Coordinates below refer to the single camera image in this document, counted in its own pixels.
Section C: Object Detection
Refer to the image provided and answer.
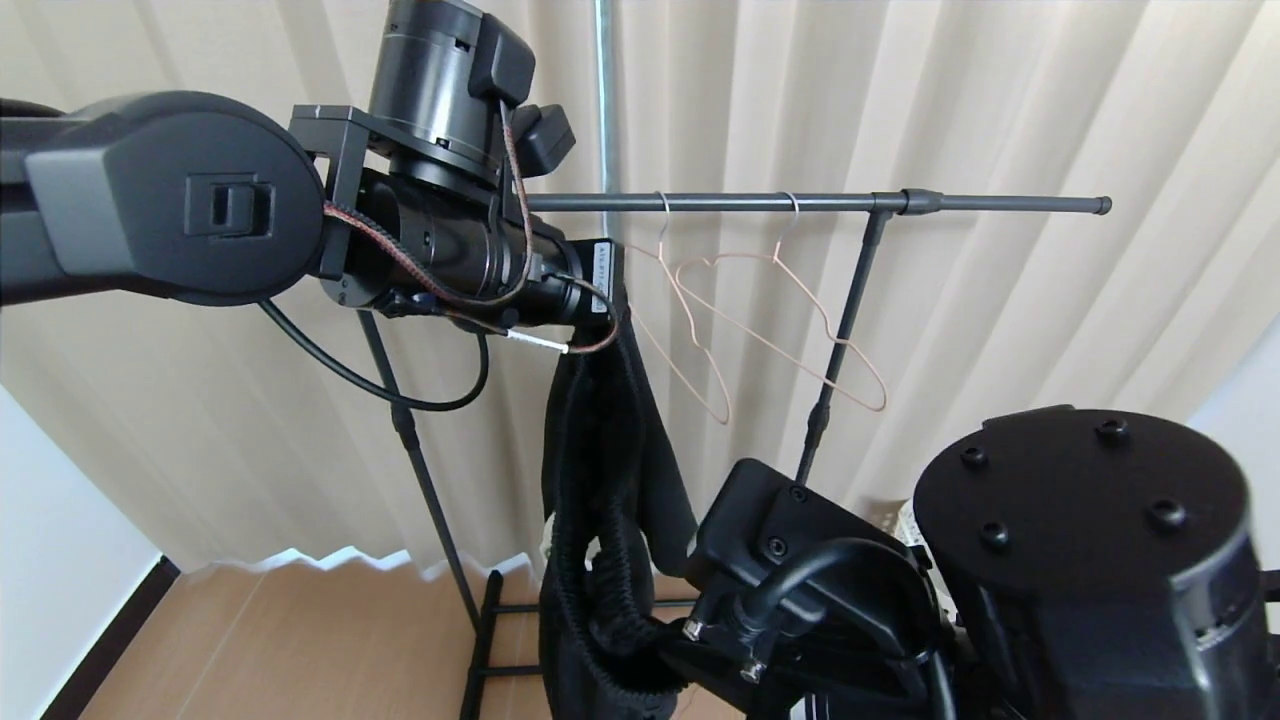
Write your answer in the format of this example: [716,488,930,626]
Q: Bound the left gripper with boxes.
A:
[335,172,628,332]

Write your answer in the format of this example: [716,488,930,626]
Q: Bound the pink clothes hanger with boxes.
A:
[622,190,734,428]
[675,190,889,414]

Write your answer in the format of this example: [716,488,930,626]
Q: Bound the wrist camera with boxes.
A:
[505,103,578,179]
[685,458,943,693]

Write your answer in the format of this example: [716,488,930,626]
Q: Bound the black clothes rack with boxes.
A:
[358,188,1114,720]

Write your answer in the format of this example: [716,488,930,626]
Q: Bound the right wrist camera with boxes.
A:
[685,458,943,693]

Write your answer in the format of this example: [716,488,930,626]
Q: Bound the black drawstring shorts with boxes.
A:
[538,300,701,720]

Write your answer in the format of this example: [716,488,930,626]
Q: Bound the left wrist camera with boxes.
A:
[505,103,578,179]

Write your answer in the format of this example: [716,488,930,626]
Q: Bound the white laundry basket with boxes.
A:
[893,498,936,573]

